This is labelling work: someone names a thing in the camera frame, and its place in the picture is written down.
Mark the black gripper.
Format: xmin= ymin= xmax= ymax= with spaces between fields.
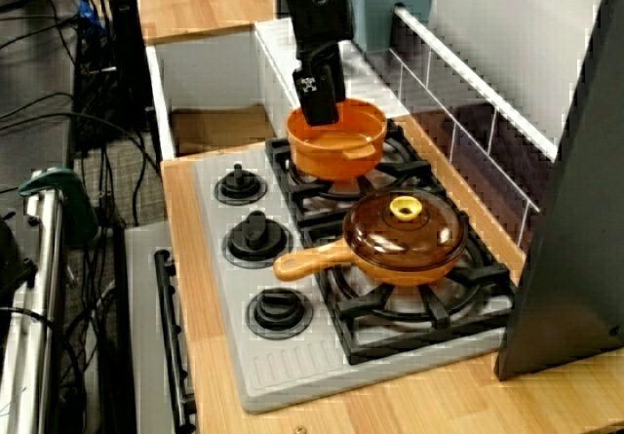
xmin=292 ymin=36 xmax=348 ymax=127

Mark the brown transparent lid yellow knob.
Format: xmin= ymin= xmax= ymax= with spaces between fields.
xmin=342 ymin=189 xmax=469 ymax=275

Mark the orange frying pan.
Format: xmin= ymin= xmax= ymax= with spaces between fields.
xmin=272 ymin=236 xmax=467 ymax=288

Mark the orange plastic pot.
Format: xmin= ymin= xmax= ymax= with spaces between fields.
xmin=285 ymin=98 xmax=389 ymax=181

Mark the teal box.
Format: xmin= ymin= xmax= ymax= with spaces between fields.
xmin=348 ymin=0 xmax=440 ymax=55

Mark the black burner grate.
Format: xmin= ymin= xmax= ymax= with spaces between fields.
xmin=299 ymin=199 xmax=518 ymax=366
xmin=264 ymin=119 xmax=448 ymax=228

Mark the white sink basin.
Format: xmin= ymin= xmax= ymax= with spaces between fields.
xmin=144 ymin=18 xmax=409 ymax=163

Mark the black stove knob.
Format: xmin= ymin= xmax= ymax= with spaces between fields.
xmin=214 ymin=163 xmax=268 ymax=207
xmin=221 ymin=209 xmax=294 ymax=270
xmin=245 ymin=286 xmax=316 ymax=341

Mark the dark tile backsplash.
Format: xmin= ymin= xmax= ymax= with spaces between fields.
xmin=389 ymin=3 xmax=560 ymax=259

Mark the black computer tower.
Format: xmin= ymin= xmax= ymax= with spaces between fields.
xmin=107 ymin=0 xmax=152 ymax=133

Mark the wooden kitchen countertop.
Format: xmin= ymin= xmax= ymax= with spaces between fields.
xmin=159 ymin=114 xmax=624 ymax=434

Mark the blue plastic object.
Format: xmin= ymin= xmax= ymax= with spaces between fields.
xmin=77 ymin=0 xmax=106 ymax=35

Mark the green clamp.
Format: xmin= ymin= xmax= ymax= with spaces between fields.
xmin=18 ymin=168 xmax=101 ymax=248

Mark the grey stove top plate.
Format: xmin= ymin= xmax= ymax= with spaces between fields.
xmin=191 ymin=126 xmax=513 ymax=414

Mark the toy oven front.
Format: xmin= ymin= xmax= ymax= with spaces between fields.
xmin=124 ymin=221 xmax=196 ymax=434

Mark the black device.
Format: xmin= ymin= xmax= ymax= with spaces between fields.
xmin=0 ymin=214 xmax=38 ymax=303

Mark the black cable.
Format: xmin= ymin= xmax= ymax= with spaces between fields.
xmin=0 ymin=306 xmax=84 ymax=434
xmin=0 ymin=91 xmax=74 ymax=113
xmin=0 ymin=111 xmax=150 ymax=225

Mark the black oven door handle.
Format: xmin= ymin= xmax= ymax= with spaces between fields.
xmin=154 ymin=250 xmax=196 ymax=430

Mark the aluminium frame rail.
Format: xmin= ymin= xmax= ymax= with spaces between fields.
xmin=0 ymin=173 xmax=67 ymax=434

